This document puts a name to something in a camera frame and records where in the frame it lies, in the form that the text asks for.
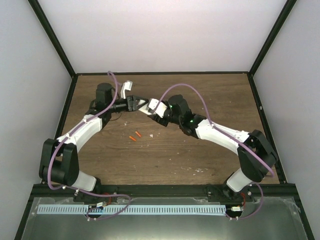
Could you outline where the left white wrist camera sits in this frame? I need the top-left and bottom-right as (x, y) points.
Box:
(120, 80), (133, 99)

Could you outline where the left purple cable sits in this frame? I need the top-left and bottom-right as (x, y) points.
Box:
(47, 70), (132, 222)

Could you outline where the metal front plate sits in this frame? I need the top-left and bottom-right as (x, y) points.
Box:
(22, 197), (307, 240)

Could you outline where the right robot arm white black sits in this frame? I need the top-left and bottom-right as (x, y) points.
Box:
(146, 94), (278, 202)

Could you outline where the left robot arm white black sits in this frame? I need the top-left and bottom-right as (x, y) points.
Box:
(39, 81), (149, 202)

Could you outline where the black aluminium frame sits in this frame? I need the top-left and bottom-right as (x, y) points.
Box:
(14, 0), (315, 240)

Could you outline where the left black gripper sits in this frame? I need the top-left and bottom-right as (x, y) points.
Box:
(107, 96), (149, 114)

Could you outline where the white remote control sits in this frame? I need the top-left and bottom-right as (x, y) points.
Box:
(139, 105), (152, 115)

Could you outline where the light blue slotted cable duct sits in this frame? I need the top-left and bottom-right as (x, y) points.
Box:
(36, 204), (227, 216)

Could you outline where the purple cable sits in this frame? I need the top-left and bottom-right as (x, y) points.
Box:
(47, 70), (132, 222)
(154, 83), (275, 222)

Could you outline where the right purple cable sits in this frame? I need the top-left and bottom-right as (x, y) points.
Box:
(154, 83), (275, 222)

